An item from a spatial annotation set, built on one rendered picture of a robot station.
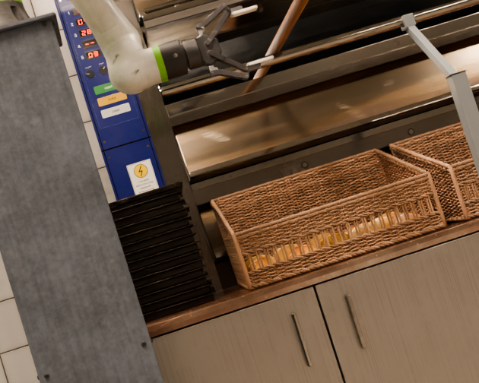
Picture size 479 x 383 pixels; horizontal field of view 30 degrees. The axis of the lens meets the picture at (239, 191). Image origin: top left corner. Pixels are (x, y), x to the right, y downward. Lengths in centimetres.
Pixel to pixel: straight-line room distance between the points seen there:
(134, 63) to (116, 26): 12
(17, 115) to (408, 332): 120
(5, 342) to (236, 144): 93
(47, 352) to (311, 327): 89
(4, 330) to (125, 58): 99
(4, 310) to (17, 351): 13
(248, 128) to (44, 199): 136
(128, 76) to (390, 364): 97
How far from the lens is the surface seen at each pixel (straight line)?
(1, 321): 285
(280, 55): 252
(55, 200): 160
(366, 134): 291
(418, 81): 299
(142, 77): 227
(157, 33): 280
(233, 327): 228
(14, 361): 285
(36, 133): 161
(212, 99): 286
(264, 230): 234
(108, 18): 232
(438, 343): 239
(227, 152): 283
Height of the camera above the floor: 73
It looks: 2 degrees up
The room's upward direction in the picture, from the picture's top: 18 degrees counter-clockwise
